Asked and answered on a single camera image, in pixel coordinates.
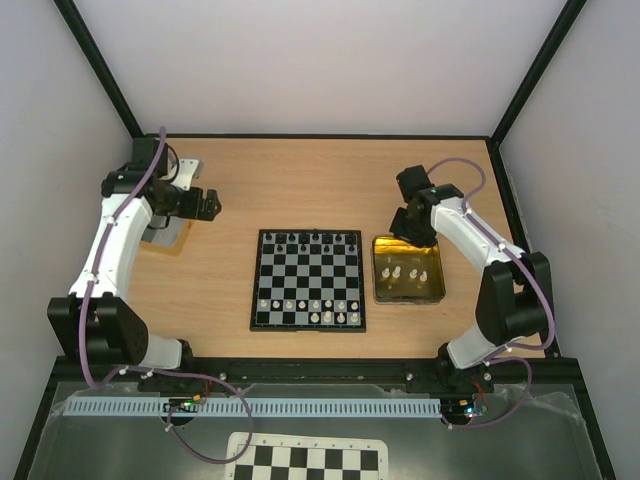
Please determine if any checkered calibration board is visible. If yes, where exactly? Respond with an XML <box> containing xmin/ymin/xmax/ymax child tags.
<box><xmin>224</xmin><ymin>432</ymin><xmax>391</xmax><ymax>480</ymax></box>

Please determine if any black mounting rail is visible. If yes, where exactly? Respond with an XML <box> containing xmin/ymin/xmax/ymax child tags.
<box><xmin>137</xmin><ymin>357</ymin><xmax>494</xmax><ymax>394</ymax></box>

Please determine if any black grey chess board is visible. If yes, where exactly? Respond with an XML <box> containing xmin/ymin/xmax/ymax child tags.
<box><xmin>249</xmin><ymin>229</ymin><xmax>366</xmax><ymax>333</ymax></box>

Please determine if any white slotted cable duct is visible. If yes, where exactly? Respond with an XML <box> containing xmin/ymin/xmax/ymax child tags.
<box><xmin>62</xmin><ymin>397</ymin><xmax>441</xmax><ymax>419</ymax></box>

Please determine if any gold metal tray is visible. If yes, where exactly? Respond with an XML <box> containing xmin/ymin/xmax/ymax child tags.
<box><xmin>372</xmin><ymin>236</ymin><xmax>446</xmax><ymax>304</ymax></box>

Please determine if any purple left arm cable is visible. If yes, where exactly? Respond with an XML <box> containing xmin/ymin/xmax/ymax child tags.
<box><xmin>78</xmin><ymin>125</ymin><xmax>255</xmax><ymax>464</ymax></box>

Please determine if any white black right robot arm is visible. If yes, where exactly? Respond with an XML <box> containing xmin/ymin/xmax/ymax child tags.
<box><xmin>390</xmin><ymin>165</ymin><xmax>555</xmax><ymax>392</ymax></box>

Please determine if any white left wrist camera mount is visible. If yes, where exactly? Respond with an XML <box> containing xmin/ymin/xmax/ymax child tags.
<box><xmin>171</xmin><ymin>159</ymin><xmax>203</xmax><ymax>191</ymax></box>

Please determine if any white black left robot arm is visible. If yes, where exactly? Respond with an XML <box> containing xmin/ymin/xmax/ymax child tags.
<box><xmin>47</xmin><ymin>136</ymin><xmax>221</xmax><ymax>370</ymax></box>

